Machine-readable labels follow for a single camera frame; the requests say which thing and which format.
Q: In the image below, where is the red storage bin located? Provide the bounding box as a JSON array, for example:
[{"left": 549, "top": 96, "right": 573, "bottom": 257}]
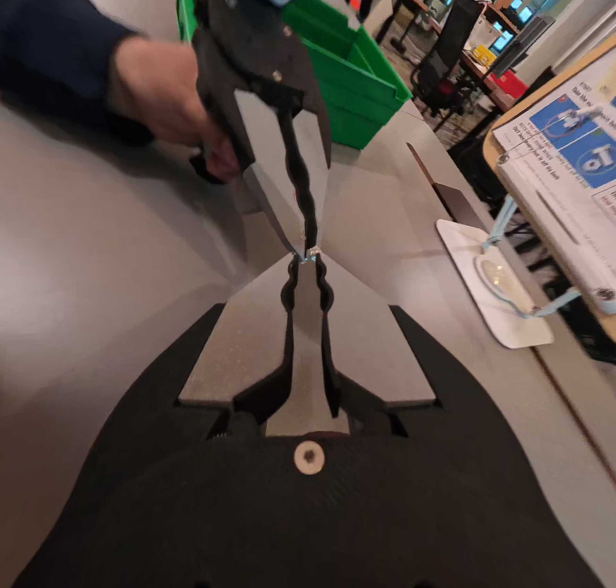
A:
[{"left": 490, "top": 68, "right": 528, "bottom": 100}]

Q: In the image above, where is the black office chair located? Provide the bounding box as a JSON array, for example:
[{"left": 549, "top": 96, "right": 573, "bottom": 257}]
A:
[{"left": 411, "top": 0, "right": 487, "bottom": 117}]

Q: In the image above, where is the white and wood document stand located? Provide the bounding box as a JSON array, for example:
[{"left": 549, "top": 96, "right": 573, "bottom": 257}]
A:
[{"left": 435, "top": 35, "right": 616, "bottom": 350}]

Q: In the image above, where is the black table cable cover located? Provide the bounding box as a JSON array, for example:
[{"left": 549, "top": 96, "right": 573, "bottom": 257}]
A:
[{"left": 433, "top": 181, "right": 488, "bottom": 234}]

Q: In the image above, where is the printed instruction sheet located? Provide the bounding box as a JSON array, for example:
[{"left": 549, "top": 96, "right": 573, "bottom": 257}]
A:
[{"left": 492, "top": 59, "right": 616, "bottom": 213}]

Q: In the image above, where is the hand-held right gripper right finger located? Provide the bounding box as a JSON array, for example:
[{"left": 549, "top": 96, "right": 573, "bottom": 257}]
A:
[{"left": 314, "top": 252, "right": 438, "bottom": 419}]

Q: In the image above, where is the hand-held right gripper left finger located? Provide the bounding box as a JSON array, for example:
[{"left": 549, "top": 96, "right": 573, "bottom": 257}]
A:
[{"left": 177, "top": 254, "right": 300, "bottom": 426}]

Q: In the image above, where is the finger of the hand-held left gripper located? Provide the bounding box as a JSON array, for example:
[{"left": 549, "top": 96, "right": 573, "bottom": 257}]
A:
[
  {"left": 289, "top": 109, "right": 333, "bottom": 252},
  {"left": 233, "top": 89, "right": 311, "bottom": 258}
]

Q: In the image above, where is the person's left hand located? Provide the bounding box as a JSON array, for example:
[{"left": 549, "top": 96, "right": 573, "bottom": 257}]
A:
[{"left": 107, "top": 36, "right": 241, "bottom": 181}]

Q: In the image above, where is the green plastic bin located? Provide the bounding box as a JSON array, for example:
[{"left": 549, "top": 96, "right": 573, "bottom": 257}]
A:
[{"left": 175, "top": 0, "right": 414, "bottom": 151}]

